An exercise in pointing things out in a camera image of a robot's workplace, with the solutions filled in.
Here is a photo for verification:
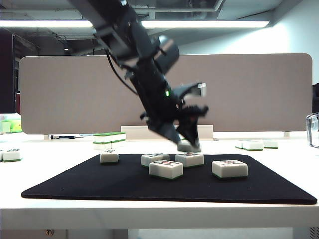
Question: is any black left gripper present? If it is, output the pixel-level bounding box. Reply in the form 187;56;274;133
134;67;209;148

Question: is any two bamboo mahjong tile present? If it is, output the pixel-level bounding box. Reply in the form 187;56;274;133
176;139;202;153

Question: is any five bamboo mahjong tile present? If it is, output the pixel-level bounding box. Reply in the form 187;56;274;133
175;152;205;168

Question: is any bird print mahjong tile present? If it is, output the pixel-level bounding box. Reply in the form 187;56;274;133
100;150;120;165

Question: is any black fabric desk mat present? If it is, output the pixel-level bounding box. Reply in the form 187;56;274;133
20;153;318;205

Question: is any beige fabric desk divider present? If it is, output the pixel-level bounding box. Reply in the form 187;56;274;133
19;53;314;135

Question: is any clear plastic container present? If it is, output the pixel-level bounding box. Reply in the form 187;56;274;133
306;112;319;149

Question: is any black background equipment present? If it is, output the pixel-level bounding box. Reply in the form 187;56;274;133
312;83;319;116

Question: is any green yellow box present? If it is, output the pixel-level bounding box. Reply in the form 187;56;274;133
9;119;22;133

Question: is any pale green white box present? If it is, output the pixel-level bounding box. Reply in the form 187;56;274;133
0;120;12;133

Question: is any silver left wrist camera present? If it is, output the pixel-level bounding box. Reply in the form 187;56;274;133
171;81;207;100

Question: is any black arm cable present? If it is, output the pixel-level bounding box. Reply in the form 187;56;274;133
106;51;139;96

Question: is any black handled screwdriver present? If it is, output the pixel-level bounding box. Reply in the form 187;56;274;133
50;134;84;140

